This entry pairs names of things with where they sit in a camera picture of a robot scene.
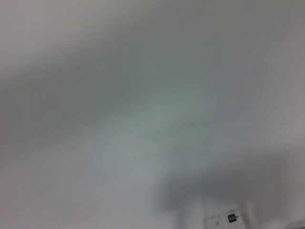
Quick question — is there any clear plastic ruler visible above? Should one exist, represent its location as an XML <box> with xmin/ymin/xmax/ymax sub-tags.
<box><xmin>203</xmin><ymin>207</ymin><xmax>250</xmax><ymax>229</ymax></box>

